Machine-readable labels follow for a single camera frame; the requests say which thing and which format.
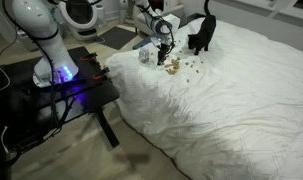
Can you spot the black clamp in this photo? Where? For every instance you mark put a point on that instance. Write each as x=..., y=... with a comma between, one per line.
x=101, y=74

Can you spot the black robot table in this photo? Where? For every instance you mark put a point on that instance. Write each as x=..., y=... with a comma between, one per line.
x=34, y=111

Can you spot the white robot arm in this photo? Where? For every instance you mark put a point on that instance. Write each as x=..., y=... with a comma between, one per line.
x=56, y=65

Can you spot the white round appliance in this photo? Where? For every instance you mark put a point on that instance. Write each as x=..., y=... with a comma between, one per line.
x=81, y=18

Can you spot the dark floor mat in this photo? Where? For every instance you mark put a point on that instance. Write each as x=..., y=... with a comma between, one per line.
x=117, y=37

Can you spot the white quilted duvet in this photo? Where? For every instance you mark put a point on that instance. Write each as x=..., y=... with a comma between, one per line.
x=233, y=112

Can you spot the black cat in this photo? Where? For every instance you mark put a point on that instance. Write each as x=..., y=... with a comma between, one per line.
x=202, y=39

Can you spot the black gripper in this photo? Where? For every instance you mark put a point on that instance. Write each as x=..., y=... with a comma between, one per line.
x=163, y=49

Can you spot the orange handled clamp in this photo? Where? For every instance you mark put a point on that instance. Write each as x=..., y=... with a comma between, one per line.
x=87, y=57

